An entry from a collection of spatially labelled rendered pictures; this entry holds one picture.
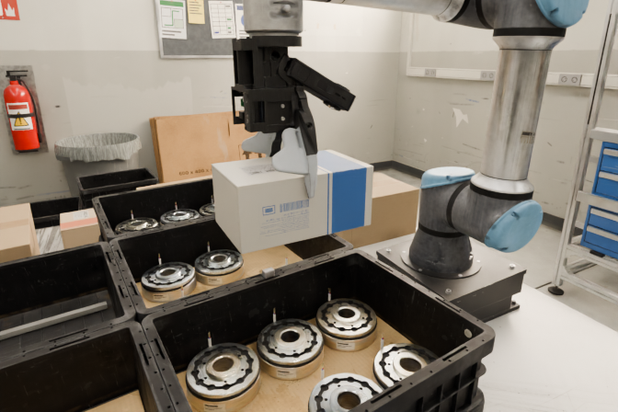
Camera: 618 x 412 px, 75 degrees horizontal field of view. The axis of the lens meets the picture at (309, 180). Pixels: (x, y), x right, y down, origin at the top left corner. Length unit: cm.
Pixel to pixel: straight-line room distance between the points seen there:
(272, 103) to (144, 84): 318
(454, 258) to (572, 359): 29
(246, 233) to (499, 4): 59
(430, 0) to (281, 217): 49
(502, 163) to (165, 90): 317
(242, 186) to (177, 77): 324
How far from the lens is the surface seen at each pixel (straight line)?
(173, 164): 357
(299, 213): 53
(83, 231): 145
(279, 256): 97
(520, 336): 105
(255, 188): 50
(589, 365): 103
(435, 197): 94
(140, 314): 66
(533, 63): 82
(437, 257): 100
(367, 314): 74
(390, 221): 135
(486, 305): 103
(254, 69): 52
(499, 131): 83
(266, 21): 51
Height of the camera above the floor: 128
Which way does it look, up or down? 17 degrees down
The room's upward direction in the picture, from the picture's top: straight up
